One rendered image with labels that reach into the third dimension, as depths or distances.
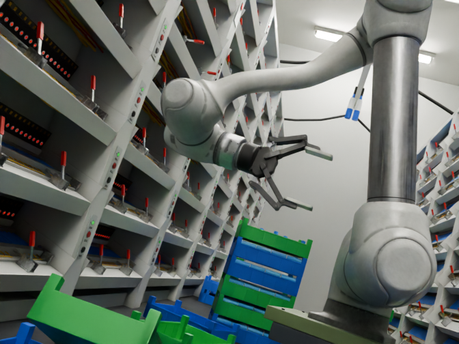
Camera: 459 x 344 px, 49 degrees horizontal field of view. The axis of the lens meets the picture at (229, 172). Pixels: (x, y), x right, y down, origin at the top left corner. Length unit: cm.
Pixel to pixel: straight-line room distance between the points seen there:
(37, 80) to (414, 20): 80
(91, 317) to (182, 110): 48
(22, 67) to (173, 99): 31
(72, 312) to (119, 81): 78
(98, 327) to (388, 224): 58
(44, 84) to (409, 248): 77
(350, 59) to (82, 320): 91
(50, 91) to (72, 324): 48
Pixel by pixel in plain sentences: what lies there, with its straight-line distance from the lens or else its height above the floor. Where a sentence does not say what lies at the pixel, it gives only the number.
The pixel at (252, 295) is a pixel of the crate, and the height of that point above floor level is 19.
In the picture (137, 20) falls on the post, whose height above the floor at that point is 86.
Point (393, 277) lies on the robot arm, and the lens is 101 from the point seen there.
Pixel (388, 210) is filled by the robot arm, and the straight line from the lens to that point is 107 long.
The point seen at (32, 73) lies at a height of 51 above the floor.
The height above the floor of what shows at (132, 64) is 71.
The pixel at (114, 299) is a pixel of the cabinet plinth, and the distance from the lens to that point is 197.
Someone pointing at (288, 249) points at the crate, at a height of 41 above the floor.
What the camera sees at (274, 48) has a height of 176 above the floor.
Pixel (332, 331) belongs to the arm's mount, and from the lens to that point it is 116.
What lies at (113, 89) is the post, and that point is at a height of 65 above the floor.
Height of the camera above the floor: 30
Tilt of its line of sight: 9 degrees up
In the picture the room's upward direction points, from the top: 18 degrees clockwise
